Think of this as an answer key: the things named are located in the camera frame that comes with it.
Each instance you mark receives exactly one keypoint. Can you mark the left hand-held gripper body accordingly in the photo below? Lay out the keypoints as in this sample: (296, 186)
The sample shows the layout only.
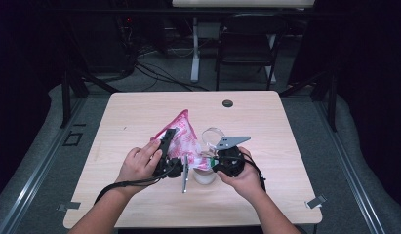
(170, 168)

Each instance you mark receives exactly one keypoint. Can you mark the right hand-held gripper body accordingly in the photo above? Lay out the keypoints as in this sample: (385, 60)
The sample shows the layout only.
(230, 164)

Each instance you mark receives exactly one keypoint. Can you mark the red and white pouch bag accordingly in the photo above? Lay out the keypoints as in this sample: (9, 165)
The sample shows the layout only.
(185, 139)

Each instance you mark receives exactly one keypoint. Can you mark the clear glass jar with lid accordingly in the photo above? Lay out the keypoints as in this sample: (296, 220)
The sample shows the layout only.
(211, 135)

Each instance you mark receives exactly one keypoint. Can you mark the person's right hand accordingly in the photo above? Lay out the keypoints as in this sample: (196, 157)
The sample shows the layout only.
(247, 183)

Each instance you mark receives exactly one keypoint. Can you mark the person's left hand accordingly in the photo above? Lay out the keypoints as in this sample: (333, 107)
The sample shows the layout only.
(138, 165)

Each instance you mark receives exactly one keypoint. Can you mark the dark round table grommet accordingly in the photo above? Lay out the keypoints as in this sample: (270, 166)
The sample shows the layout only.
(227, 103)

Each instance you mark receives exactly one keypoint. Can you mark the grey tape piece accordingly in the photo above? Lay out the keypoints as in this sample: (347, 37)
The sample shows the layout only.
(315, 201)
(69, 205)

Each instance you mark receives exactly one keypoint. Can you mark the black metal stand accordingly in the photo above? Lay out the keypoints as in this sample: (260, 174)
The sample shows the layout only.
(332, 104)
(66, 97)

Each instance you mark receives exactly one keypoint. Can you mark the dark equipment with red light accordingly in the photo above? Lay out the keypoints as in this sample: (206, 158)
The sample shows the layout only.
(103, 42)

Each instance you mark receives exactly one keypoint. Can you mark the grey box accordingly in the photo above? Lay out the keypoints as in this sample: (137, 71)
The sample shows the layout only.
(208, 30)

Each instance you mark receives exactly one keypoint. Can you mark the black folding chair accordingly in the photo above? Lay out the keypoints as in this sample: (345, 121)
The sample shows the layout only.
(247, 32)

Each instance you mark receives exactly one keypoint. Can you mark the white desk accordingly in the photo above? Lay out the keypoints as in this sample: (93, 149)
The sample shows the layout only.
(240, 3)

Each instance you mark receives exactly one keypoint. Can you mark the aluminium floor rail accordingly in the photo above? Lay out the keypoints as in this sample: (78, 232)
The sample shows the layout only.
(35, 175)
(351, 175)

